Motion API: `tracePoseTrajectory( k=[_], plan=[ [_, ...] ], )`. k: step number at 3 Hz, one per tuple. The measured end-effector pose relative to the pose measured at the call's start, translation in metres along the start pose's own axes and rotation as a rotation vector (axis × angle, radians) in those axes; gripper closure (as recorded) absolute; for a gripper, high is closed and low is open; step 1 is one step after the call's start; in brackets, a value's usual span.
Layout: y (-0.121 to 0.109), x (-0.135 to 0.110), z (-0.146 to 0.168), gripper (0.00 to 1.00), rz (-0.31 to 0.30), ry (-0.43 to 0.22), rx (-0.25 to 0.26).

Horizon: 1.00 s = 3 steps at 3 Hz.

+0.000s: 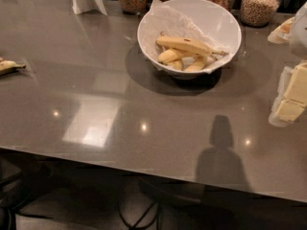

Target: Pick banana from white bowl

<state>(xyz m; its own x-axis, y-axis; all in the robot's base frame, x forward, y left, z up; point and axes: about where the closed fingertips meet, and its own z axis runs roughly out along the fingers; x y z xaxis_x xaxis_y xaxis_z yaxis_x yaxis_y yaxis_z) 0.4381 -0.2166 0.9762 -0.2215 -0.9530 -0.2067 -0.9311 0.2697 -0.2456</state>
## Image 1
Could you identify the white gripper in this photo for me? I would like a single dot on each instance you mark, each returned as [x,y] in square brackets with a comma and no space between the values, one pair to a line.
[299,35]

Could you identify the white bowl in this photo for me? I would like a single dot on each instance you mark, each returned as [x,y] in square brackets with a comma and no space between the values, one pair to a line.
[211,19]

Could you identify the small lower left banana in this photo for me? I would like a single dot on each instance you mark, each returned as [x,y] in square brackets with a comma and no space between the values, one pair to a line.
[177,64]

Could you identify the banana on table left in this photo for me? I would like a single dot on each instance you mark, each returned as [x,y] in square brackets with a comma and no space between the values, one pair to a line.
[9,66]

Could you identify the white paper liner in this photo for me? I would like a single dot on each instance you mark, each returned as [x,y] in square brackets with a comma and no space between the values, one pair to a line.
[172,36]

